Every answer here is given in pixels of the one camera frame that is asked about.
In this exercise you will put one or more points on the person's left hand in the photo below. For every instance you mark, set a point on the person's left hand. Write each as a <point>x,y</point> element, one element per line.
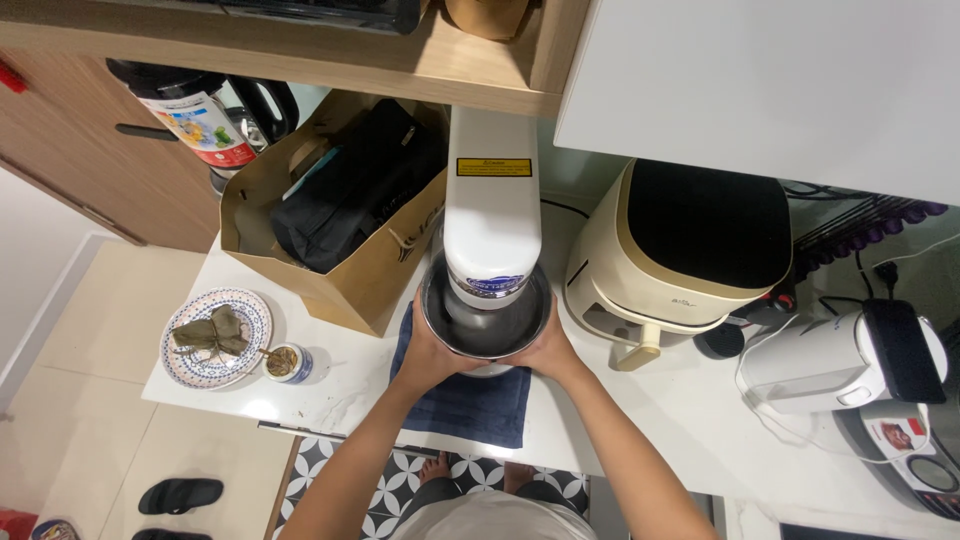
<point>420,356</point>

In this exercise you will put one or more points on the person's right hand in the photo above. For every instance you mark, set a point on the person's right hand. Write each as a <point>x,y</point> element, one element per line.
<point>555,354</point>

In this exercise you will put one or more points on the stainless steel mixing bowl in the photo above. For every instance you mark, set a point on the stainless steel mixing bowl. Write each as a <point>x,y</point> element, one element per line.
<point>484,337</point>

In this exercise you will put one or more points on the navy blue towel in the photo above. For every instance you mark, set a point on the navy blue towel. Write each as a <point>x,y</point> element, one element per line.
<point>469,409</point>

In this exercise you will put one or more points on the brown paper bag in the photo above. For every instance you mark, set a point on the brown paper bag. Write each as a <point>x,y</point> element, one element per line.
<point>352,289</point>

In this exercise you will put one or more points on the person's left foot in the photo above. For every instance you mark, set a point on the person's left foot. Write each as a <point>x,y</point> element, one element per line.
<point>435,468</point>

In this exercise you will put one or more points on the person's foot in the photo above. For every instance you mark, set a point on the person's foot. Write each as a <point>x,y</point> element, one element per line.
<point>519,478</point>
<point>435,468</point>

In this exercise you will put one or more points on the black and white floor mat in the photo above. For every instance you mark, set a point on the black and white floor mat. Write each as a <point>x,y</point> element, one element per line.
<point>390,480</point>

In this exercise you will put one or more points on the person's right foot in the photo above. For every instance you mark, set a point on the person's right foot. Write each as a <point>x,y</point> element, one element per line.
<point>519,478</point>

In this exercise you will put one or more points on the small white cup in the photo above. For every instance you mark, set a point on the small white cup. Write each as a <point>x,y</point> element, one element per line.
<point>289,365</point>

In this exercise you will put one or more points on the white stand mixer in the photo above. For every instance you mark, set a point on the white stand mixer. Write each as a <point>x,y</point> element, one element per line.
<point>491,225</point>

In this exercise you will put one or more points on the cream air fryer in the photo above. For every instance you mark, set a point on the cream air fryer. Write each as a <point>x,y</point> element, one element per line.
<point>675,247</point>

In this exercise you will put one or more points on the blue patterned plate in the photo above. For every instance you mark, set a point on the blue patterned plate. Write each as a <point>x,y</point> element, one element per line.
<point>251,315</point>

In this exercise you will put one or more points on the black fabric bag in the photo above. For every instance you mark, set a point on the black fabric bag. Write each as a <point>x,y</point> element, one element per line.
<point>352,195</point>

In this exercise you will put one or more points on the person's white shirt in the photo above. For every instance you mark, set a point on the person's white shirt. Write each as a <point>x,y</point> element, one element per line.
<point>491,521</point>

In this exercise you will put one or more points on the leaf-wrapped rice dumpling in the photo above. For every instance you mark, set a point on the leaf-wrapped rice dumpling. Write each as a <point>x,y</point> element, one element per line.
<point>214,334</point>

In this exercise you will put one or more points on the white and black appliance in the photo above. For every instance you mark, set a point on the white and black appliance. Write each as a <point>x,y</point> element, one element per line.
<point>825,364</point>

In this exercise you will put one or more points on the black slipper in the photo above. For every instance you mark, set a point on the black slipper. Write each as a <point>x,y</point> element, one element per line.
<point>180,496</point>
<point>169,535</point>

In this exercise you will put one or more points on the black blender jug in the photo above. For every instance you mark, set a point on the black blender jug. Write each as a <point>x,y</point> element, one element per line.
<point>195,120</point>

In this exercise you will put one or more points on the black rack of purple capsules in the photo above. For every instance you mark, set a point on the black rack of purple capsules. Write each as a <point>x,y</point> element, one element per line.
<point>862,232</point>

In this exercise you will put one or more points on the black power plug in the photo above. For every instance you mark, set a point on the black power plug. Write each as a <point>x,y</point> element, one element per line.
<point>887,273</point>

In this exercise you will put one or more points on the brown paper package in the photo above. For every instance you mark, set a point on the brown paper package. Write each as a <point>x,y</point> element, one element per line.
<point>487,16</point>

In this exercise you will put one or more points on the black tray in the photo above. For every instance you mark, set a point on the black tray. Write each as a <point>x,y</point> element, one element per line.
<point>330,11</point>

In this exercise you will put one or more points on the grey rice cooker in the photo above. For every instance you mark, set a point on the grey rice cooker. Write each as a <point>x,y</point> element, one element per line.
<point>915,465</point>

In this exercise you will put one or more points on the wooden cabinet door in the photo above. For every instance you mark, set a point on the wooden cabinet door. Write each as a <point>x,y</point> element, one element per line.
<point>67,157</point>

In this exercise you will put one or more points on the round printed tin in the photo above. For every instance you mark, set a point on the round printed tin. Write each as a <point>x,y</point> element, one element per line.
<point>54,531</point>

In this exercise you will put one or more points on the red hanging item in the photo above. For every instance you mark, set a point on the red hanging item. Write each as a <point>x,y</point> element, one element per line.
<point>11,77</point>

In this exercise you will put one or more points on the wooden wall shelf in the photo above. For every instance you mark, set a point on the wooden wall shelf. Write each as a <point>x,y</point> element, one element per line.
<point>315,56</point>

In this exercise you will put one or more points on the white wall cabinet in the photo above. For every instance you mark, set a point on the white wall cabinet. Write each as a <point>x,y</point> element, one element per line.
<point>765,82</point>

